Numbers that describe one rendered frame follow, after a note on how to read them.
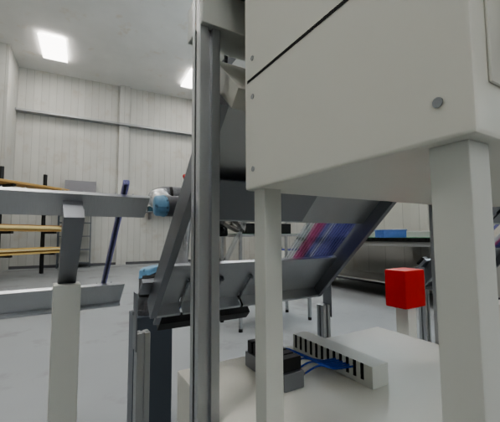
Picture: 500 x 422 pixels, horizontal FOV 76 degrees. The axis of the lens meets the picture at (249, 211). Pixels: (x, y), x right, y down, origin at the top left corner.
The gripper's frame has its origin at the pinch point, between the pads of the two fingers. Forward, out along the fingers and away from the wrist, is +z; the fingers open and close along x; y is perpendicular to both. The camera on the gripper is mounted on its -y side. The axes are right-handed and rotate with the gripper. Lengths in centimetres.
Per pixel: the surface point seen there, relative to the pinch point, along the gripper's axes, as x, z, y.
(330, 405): -1, 50, -7
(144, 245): 196, -865, -599
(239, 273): 6.5, -2.1, -17.9
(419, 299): 88, 15, -25
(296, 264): 28.9, -1.4, -14.9
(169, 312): -15.0, -1.8, -31.7
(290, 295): 33.3, -2.8, -31.4
